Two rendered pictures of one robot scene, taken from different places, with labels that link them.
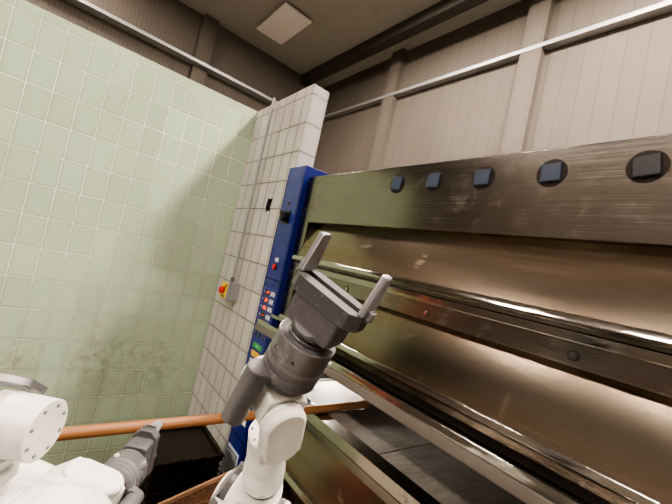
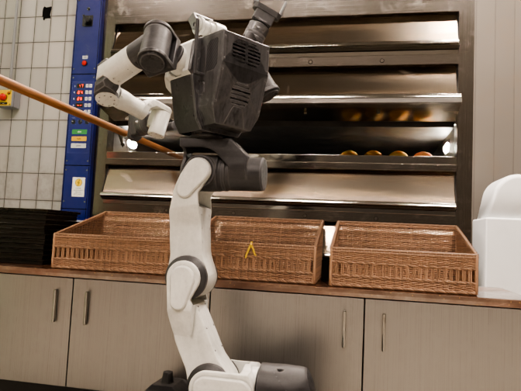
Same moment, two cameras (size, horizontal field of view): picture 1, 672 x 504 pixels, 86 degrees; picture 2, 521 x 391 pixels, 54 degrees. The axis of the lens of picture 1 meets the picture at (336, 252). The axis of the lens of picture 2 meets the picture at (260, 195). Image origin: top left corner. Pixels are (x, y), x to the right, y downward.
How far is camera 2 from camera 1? 1.95 m
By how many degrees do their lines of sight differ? 41
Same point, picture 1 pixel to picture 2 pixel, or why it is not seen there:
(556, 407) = (307, 84)
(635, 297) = (327, 35)
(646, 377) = (332, 61)
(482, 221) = not seen: hidden behind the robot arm
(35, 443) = not seen: hidden behind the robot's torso
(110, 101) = not seen: outside the picture
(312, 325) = (265, 19)
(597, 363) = (319, 62)
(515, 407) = (292, 89)
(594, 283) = (314, 33)
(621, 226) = (320, 10)
